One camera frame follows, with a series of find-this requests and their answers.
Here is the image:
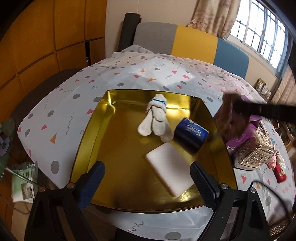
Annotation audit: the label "white sponge block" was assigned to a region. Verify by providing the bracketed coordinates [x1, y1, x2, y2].
[145, 143, 194, 197]

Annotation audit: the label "blue tissue packet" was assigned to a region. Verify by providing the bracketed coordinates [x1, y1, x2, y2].
[174, 117, 209, 153]

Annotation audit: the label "red knitted doll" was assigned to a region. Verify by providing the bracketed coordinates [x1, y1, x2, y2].
[273, 165, 287, 183]

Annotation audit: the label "pink towel blue band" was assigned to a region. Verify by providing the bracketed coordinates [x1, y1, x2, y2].
[266, 155, 277, 170]

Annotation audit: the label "mauve satin scrunchie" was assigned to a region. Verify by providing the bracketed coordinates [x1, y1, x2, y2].
[214, 93, 250, 144]

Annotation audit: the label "right beige curtain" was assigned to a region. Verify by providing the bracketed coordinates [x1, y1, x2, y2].
[271, 66, 296, 106]

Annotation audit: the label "beige curtain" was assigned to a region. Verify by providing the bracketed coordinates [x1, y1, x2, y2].
[271, 66, 296, 106]
[188, 0, 240, 40]

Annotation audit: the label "gold metal tray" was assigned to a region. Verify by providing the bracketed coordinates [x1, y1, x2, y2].
[70, 89, 237, 213]

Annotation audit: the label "jars on side table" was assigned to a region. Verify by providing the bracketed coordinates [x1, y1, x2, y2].
[255, 78, 271, 99]

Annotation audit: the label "ornate gold tissue box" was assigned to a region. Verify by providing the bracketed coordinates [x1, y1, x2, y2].
[234, 120, 275, 171]

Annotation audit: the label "purple cardboard tissue box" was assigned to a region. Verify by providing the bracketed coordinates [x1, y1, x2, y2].
[226, 95, 263, 154]

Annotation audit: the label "patterned plastic tablecloth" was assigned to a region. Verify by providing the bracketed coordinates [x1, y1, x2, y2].
[18, 45, 295, 240]

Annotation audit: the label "rattan chair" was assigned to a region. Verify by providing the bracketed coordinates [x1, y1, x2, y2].
[269, 215, 296, 241]

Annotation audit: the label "barred window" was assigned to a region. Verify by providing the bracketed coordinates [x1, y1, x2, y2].
[227, 1, 292, 79]

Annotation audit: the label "left beige curtain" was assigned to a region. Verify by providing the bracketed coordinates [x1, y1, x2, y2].
[188, 0, 240, 40]

